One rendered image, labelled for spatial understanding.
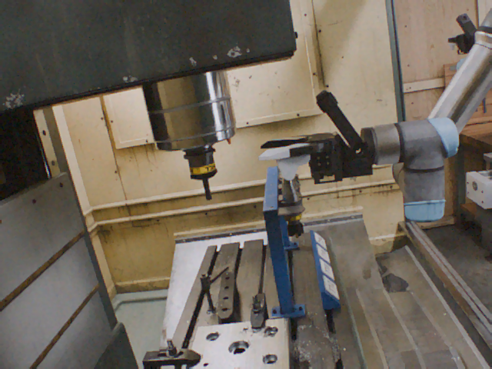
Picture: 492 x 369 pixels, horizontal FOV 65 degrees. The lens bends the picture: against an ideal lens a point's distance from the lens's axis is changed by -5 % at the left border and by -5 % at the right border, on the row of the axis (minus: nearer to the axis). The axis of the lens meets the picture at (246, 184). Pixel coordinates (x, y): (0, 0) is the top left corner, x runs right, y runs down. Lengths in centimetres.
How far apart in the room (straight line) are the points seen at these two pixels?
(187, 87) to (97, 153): 132
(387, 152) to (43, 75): 59
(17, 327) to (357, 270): 125
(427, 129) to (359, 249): 108
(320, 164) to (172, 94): 29
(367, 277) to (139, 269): 111
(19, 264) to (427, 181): 83
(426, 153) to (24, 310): 86
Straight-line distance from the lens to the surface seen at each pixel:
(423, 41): 352
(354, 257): 176
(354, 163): 76
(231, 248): 167
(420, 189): 79
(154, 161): 189
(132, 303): 213
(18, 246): 96
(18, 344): 96
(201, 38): 63
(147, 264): 209
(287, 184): 108
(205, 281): 123
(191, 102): 68
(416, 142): 76
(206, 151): 75
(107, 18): 68
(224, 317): 113
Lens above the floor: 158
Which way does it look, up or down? 15 degrees down
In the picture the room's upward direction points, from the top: 11 degrees counter-clockwise
